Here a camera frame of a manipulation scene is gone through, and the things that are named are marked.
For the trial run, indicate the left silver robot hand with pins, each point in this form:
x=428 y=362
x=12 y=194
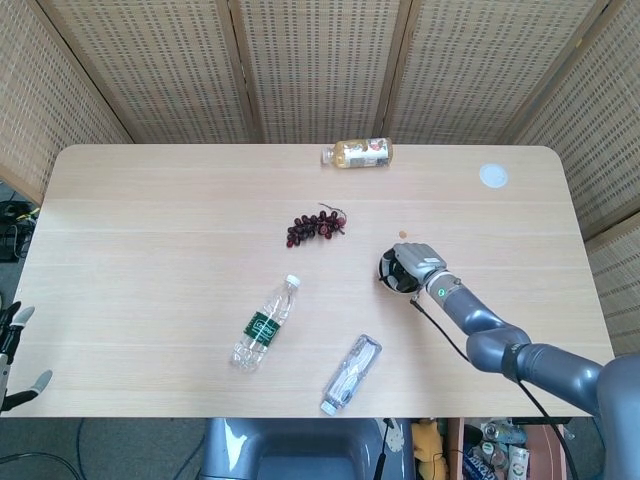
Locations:
x=6 y=345

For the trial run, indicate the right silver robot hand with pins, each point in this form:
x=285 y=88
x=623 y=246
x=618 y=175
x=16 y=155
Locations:
x=417 y=260

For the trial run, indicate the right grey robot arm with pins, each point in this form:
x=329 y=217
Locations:
x=550 y=365

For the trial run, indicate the white cup with black interior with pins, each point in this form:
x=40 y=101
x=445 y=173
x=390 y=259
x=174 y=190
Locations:
x=380 y=270

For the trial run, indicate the yellow tea bottle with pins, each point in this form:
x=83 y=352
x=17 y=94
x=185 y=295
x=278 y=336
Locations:
x=360 y=153

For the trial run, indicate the crushed clear plastic bottle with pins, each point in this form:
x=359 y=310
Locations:
x=350 y=375

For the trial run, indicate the green label water bottle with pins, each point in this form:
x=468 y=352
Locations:
x=262 y=327

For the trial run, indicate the red grape bunch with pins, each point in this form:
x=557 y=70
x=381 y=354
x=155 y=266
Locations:
x=312 y=227

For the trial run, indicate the white round table grommet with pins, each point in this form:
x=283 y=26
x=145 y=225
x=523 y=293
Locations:
x=494 y=175

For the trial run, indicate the yellow soft object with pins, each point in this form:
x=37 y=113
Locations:
x=427 y=445

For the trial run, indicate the pinkish storage crate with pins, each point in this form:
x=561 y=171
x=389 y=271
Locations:
x=455 y=450

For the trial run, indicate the woven wooden folding screen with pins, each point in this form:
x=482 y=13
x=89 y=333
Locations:
x=320 y=65

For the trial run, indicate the grey robot torso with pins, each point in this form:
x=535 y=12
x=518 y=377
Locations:
x=310 y=450

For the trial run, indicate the white can green print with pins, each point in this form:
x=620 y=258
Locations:
x=519 y=462

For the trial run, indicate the white perforated bracket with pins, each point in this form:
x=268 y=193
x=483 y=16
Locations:
x=396 y=437

